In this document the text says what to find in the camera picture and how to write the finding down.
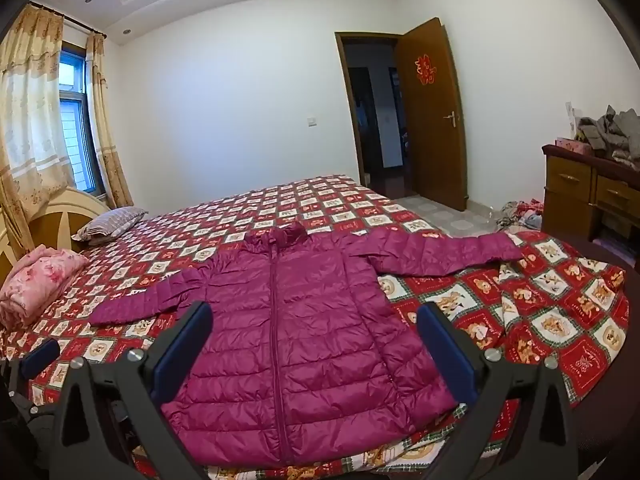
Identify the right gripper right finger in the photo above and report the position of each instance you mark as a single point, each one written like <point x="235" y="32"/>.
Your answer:
<point x="541" y="442"/>

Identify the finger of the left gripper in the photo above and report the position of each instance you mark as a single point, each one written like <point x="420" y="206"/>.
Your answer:
<point x="36" y="361"/>

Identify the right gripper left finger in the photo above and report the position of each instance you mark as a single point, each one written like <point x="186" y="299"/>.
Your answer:
<point x="104" y="407"/>

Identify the magenta puffer jacket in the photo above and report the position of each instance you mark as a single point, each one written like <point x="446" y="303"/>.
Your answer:
<point x="307" y="360"/>

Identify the clothes pile on floor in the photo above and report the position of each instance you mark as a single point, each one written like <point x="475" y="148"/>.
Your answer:
<point x="523" y="213"/>

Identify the grey clothes pile on dresser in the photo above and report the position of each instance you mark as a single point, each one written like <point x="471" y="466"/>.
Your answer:
<point x="614" y="136"/>

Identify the pink floral folded blanket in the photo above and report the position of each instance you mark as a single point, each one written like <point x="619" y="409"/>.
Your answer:
<point x="37" y="280"/>

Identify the beige wooden headboard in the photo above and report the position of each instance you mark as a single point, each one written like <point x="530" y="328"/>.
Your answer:
<point x="68" y="212"/>

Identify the red patterned bedspread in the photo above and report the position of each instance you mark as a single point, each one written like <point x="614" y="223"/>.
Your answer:
<point x="552" y="301"/>

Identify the striped grey pillow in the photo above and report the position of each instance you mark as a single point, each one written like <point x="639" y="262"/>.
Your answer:
<point x="109" y="226"/>

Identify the left beige curtain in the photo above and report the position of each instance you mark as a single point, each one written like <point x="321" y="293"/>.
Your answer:
<point x="35" y="165"/>

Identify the beige curtain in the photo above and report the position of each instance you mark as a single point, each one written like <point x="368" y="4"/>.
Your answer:
<point x="113" y="177"/>
<point x="35" y="165"/>

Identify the right beige curtain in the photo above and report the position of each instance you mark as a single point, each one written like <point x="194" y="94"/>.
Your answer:
<point x="113" y="177"/>

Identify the brown wooden dresser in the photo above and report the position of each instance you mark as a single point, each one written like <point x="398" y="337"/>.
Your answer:
<point x="591" y="198"/>

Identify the black curtain rod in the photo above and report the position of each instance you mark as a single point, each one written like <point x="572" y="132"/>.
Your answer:
<point x="69" y="19"/>

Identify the brown wooden door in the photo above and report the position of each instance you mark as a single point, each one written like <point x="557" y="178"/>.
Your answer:
<point x="437" y="152"/>

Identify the red door decoration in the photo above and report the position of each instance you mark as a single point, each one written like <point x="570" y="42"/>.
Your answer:
<point x="425" y="70"/>

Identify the window with dark frame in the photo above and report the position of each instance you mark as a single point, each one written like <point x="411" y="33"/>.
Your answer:
<point x="73" y="87"/>

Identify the metal door handle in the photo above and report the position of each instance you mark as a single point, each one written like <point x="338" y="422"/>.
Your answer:
<point x="452" y="118"/>

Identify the dark wooden door frame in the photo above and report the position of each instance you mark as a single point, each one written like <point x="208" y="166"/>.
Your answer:
<point x="342" y="40"/>

